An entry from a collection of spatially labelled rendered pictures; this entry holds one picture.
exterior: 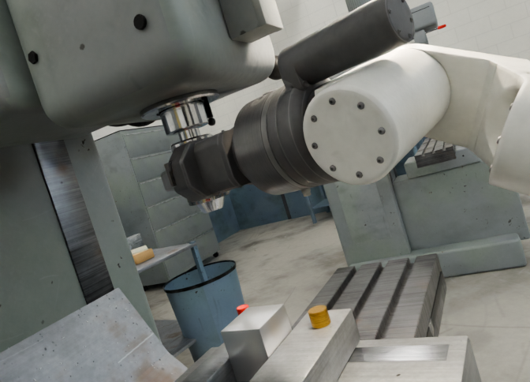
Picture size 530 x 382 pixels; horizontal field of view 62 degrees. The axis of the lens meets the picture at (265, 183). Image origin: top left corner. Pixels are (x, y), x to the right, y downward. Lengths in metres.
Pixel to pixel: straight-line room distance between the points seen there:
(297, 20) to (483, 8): 2.66
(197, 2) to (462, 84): 0.22
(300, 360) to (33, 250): 0.47
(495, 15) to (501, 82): 6.63
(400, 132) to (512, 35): 6.68
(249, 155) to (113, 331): 0.52
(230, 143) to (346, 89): 0.15
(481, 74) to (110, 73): 0.29
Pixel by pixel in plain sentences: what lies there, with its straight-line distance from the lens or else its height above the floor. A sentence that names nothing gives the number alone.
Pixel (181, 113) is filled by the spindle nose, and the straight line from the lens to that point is 0.46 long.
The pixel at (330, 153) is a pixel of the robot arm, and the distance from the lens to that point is 0.28.
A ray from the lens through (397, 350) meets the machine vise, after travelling 0.52.
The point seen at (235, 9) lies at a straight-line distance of 0.43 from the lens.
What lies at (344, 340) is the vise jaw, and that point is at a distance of 0.52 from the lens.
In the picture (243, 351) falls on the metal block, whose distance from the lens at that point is 0.51.
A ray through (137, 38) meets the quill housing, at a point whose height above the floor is 1.35.
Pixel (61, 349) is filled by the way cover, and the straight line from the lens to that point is 0.77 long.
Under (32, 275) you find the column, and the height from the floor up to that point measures 1.16.
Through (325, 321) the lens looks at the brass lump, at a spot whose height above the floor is 1.03.
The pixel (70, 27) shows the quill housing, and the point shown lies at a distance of 0.44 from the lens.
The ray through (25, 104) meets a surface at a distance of 0.50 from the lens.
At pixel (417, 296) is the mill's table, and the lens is 0.83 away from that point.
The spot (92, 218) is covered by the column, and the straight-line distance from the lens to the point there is 0.85.
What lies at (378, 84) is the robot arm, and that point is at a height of 1.25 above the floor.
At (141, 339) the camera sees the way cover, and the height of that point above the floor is 0.99.
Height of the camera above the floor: 1.23
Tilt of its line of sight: 4 degrees down
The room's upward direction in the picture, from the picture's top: 17 degrees counter-clockwise
